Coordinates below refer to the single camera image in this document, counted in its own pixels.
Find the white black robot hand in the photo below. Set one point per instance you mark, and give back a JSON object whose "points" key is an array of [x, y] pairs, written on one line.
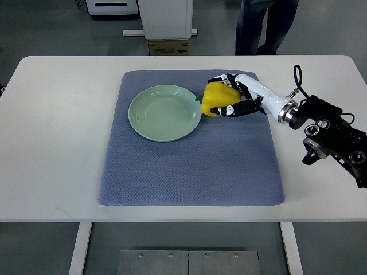
{"points": [[254, 97]]}

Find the yellow bell pepper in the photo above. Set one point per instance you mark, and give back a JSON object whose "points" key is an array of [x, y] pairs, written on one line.
{"points": [[217, 94]]}

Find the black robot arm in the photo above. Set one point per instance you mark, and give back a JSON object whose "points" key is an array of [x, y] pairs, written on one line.
{"points": [[329, 135]]}

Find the light green plate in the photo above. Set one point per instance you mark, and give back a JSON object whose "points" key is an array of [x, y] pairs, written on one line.
{"points": [[164, 113]]}

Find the blue quilted mat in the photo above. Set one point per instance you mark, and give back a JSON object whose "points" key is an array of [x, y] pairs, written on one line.
{"points": [[223, 162]]}

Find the person in jeans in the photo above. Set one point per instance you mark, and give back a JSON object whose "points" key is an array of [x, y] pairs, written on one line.
{"points": [[263, 25]]}

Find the cardboard box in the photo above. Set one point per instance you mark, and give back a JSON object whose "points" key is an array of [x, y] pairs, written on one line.
{"points": [[168, 47]]}

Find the right white table leg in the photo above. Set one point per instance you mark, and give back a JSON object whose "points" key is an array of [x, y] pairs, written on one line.
{"points": [[291, 249]]}

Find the white table leg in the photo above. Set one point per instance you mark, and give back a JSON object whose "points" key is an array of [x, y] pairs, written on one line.
{"points": [[80, 248], [291, 249]]}

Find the white appliance with slot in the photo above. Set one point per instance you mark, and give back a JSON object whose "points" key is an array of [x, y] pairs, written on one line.
{"points": [[106, 8]]}

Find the left white table leg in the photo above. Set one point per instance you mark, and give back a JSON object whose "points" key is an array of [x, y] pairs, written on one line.
{"points": [[80, 248]]}

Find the white machine pedestal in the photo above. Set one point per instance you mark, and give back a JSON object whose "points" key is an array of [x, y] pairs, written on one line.
{"points": [[165, 20]]}

